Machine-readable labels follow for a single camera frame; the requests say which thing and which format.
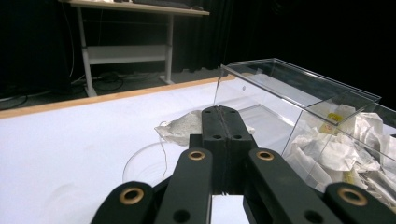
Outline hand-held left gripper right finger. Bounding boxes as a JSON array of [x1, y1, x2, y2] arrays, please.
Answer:
[[219, 105, 260, 194]]

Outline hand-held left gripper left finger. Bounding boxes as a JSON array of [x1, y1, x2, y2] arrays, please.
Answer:
[[189, 105, 231, 194]]

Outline clear plastic box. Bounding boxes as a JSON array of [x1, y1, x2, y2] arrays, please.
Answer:
[[212, 57, 396, 207]]

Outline clear glass cup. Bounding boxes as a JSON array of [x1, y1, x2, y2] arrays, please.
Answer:
[[121, 141, 190, 185]]

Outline pile of tea bags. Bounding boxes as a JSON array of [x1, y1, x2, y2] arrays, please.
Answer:
[[284, 104, 396, 207]]

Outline black curtain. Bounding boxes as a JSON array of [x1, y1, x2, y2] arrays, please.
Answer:
[[170, 0, 396, 110]]

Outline white-legged desk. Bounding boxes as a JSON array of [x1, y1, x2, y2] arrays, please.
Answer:
[[58, 0, 211, 98]]

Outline wooden table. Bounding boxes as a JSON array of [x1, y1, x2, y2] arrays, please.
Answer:
[[0, 74, 236, 120]]

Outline cable bundle under desk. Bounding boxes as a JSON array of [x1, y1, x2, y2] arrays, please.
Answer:
[[70, 70, 164, 94]]

